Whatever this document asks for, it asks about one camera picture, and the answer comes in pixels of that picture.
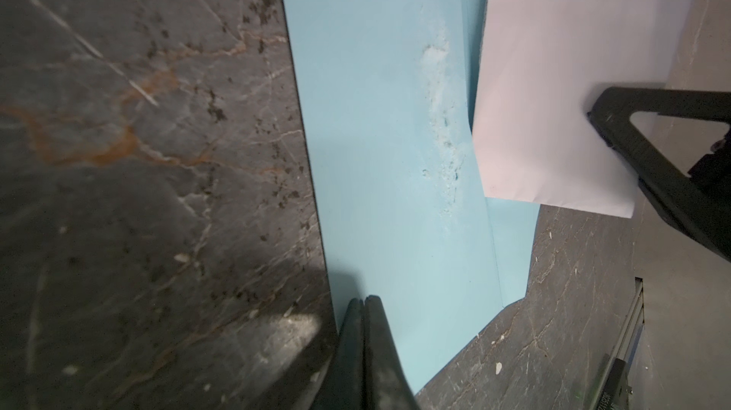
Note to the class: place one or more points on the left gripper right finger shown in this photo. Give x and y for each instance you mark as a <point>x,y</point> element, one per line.
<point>385,384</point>

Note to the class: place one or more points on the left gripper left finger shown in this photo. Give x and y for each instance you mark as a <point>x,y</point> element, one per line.
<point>344,383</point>

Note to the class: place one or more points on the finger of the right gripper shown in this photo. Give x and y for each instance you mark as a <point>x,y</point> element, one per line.
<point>696,204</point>

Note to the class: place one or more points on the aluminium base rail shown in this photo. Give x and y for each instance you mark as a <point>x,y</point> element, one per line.
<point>613,388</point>

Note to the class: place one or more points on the white letter paper blue border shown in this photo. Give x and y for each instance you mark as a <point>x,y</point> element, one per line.
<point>544,63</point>

